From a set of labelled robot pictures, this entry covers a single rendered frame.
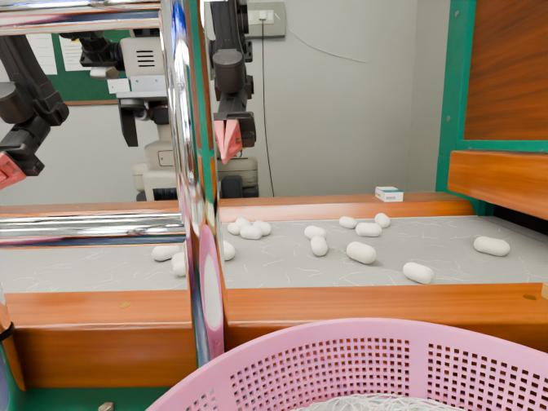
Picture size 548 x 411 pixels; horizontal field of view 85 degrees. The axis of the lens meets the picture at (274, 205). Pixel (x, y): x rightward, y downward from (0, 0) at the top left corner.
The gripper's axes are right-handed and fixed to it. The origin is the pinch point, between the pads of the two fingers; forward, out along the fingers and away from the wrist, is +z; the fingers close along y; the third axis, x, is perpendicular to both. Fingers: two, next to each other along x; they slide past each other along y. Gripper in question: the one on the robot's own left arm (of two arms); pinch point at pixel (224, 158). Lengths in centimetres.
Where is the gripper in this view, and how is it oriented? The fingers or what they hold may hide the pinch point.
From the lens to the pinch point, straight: 55.1
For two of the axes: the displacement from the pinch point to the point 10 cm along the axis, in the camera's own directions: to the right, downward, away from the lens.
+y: 10.0, -0.2, -0.4
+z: -0.1, 7.9, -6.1
